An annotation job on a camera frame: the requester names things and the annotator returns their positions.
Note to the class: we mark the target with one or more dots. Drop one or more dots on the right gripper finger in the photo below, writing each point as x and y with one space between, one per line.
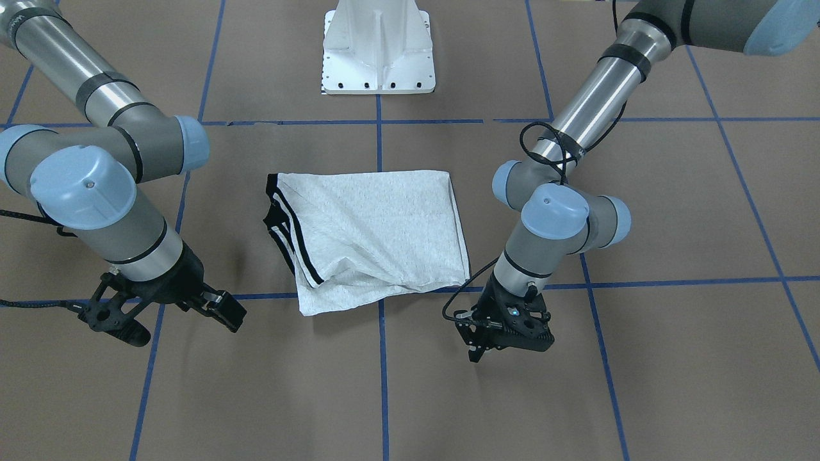
223 307

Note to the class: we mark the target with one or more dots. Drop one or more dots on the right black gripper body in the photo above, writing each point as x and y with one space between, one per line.
177 282

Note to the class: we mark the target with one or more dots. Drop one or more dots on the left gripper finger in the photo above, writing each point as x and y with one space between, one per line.
478 344

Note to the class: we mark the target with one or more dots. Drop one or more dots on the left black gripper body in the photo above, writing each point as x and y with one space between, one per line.
489 301

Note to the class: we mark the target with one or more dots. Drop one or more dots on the grey cartoon print t-shirt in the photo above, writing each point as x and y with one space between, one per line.
354 239

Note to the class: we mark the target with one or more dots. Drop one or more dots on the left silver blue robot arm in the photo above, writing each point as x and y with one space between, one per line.
557 219

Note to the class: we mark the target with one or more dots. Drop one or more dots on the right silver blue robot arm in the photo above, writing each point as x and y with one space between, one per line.
88 183

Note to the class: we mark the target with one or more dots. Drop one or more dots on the white central pillar with base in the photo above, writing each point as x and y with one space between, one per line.
377 48

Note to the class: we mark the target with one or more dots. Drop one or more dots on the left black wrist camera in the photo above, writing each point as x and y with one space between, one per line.
466 322

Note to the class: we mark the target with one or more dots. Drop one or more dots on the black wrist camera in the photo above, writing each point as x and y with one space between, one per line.
103 311
466 322

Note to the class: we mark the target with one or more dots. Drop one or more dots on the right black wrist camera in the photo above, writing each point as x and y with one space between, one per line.
103 311

